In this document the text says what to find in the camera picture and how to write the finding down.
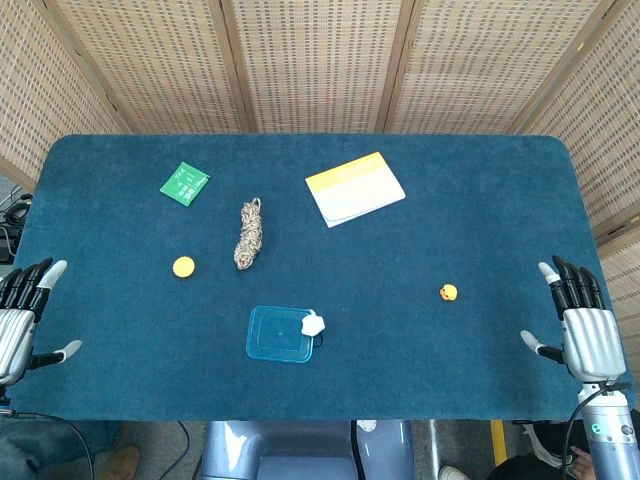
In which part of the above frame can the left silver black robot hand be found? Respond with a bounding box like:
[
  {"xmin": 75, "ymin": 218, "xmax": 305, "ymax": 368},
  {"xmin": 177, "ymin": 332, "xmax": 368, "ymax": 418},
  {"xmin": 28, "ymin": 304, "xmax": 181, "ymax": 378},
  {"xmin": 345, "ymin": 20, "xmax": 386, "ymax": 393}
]
[{"xmin": 0, "ymin": 258, "xmax": 84, "ymax": 389}]

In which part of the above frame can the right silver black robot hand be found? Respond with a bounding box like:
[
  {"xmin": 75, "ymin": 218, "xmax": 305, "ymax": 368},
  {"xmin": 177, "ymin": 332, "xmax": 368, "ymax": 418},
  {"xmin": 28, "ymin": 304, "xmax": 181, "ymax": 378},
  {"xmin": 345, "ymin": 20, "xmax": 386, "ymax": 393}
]
[{"xmin": 519, "ymin": 254, "xmax": 629, "ymax": 386}]

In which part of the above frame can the metal table leg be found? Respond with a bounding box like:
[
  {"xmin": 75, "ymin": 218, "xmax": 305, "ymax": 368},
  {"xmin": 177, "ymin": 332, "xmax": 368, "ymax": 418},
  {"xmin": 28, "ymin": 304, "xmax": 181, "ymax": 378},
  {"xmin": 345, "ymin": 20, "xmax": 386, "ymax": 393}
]
[{"xmin": 428, "ymin": 419, "xmax": 442, "ymax": 469}]

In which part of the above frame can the blue carpet table cover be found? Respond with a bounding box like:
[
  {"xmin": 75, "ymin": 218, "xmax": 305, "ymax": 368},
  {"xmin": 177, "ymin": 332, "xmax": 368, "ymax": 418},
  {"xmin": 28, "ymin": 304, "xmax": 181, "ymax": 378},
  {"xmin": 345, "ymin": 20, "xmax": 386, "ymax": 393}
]
[{"xmin": 9, "ymin": 133, "xmax": 634, "ymax": 422}]

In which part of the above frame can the green printed sachet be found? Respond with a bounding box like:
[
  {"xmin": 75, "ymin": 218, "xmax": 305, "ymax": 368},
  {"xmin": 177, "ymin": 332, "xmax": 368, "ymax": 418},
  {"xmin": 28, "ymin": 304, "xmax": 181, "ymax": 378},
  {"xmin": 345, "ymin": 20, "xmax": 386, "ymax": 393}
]
[{"xmin": 159, "ymin": 161, "xmax": 212, "ymax": 207}]

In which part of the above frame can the blue transparent plastic lid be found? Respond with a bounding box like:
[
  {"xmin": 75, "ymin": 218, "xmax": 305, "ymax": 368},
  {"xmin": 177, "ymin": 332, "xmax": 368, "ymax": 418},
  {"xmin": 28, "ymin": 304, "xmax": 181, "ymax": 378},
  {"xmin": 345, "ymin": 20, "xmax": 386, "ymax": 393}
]
[{"xmin": 245, "ymin": 305, "xmax": 319, "ymax": 365}]

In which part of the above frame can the yellow and white notebook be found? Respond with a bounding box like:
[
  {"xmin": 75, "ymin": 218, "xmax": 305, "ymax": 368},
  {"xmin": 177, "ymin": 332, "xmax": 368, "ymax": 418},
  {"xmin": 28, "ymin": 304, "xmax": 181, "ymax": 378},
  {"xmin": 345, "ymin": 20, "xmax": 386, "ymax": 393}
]
[{"xmin": 304, "ymin": 151, "xmax": 407, "ymax": 229}]

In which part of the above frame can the blue-grey robot torso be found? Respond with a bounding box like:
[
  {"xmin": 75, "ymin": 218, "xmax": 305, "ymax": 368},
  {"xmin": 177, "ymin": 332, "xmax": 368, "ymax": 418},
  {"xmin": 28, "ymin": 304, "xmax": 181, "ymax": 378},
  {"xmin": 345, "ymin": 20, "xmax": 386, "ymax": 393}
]
[{"xmin": 199, "ymin": 419, "xmax": 416, "ymax": 480}]

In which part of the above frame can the woven wooden folding screen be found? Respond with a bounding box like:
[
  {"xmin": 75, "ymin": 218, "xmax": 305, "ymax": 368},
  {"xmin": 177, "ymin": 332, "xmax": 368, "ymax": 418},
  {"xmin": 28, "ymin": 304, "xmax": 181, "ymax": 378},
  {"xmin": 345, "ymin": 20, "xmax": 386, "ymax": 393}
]
[{"xmin": 0, "ymin": 0, "xmax": 640, "ymax": 351}]

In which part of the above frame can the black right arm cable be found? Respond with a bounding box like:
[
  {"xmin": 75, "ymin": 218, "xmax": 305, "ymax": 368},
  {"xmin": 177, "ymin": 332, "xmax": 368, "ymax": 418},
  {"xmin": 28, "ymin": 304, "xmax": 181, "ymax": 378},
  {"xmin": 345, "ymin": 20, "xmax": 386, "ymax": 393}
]
[{"xmin": 563, "ymin": 380, "xmax": 632, "ymax": 476}]

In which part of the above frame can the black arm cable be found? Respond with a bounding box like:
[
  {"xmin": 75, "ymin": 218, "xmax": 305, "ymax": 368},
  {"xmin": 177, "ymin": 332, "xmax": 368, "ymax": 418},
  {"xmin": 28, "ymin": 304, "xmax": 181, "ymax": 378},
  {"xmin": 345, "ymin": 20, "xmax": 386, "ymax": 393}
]
[
  {"xmin": 0, "ymin": 407, "xmax": 96, "ymax": 480},
  {"xmin": 563, "ymin": 380, "xmax": 632, "ymax": 476}
]

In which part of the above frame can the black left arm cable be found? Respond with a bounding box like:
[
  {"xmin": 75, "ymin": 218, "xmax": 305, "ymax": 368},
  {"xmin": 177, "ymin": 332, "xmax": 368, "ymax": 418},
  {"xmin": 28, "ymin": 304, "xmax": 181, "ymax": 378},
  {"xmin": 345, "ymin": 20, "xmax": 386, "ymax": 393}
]
[{"xmin": 0, "ymin": 407, "xmax": 96, "ymax": 480}]

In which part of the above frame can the black cable tangle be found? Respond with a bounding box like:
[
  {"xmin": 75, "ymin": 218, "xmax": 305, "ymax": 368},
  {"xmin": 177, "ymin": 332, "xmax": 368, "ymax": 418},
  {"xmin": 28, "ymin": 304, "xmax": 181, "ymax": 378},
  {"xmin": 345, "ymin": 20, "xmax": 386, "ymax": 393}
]
[{"xmin": 0, "ymin": 192, "xmax": 34, "ymax": 266}]

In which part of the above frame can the camouflage rope bundle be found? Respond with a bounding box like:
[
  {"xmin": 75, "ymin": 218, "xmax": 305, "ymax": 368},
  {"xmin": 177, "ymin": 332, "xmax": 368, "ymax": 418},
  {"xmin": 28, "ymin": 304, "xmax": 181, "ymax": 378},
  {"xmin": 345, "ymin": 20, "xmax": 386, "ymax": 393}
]
[{"xmin": 232, "ymin": 197, "xmax": 265, "ymax": 272}]

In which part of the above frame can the white fluffy hair tie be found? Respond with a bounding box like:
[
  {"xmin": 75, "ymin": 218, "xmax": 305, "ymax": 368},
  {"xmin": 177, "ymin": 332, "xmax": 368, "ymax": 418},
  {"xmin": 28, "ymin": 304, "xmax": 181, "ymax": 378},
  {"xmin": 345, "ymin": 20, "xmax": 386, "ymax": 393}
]
[{"xmin": 301, "ymin": 309, "xmax": 326, "ymax": 349}]

